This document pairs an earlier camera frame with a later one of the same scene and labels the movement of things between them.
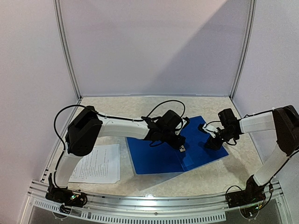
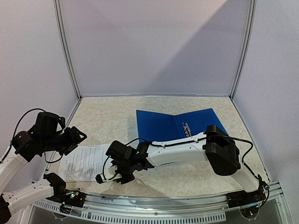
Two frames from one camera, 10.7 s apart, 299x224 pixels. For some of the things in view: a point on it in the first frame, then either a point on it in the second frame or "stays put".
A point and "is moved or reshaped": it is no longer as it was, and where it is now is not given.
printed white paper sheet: [102, 165] stays put
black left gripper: [177, 144] to [73, 137]
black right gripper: [215, 142] to [124, 171]
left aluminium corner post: [57, 13] stays put
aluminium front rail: [209, 207] stays put
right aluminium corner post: [252, 6] stays put
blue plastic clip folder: [146, 158] is moved or reshaped
